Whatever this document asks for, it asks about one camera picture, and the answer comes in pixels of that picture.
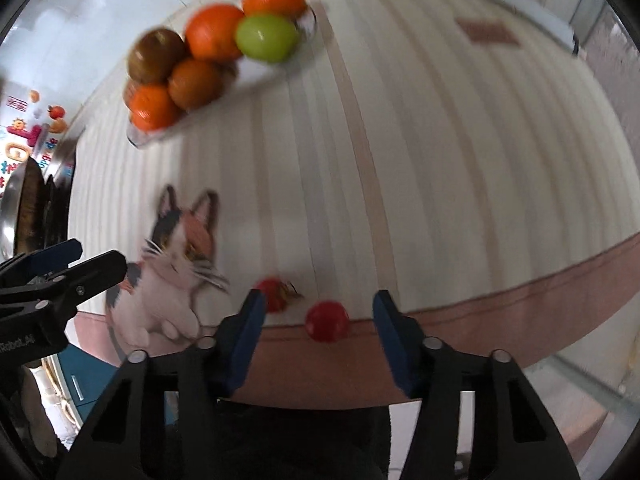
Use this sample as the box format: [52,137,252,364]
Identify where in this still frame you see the floral ceramic plate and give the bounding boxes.
[126,2,319,149]

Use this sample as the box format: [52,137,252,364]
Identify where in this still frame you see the striped cat print tablecloth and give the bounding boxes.
[67,0,640,406]

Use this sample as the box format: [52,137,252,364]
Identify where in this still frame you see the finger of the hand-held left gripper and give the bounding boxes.
[20,250,128,318]
[0,238,83,281]

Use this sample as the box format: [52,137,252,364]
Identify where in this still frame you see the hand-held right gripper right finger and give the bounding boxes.
[372,289,581,480]

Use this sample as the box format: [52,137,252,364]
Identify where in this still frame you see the colourful letter wall sticker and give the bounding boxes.
[0,116,56,196]

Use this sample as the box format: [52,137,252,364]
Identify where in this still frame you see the large orange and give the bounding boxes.
[185,4,247,63]

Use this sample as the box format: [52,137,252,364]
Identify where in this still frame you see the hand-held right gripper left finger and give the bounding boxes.
[57,289,268,480]

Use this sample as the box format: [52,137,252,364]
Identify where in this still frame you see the brown square label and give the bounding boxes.
[456,17,521,48]

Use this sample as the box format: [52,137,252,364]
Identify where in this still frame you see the steel wok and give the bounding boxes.
[0,157,46,261]

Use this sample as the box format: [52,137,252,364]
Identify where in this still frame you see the green apple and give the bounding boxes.
[236,14,300,64]

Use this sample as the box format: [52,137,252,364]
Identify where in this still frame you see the brown pear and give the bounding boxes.
[167,57,227,111]
[127,27,190,86]

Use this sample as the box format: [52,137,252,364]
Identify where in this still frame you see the red cherry tomato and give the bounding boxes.
[305,301,351,343]
[256,277,301,313]

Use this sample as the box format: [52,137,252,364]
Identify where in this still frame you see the blue cabinet door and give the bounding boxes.
[55,342,121,436]

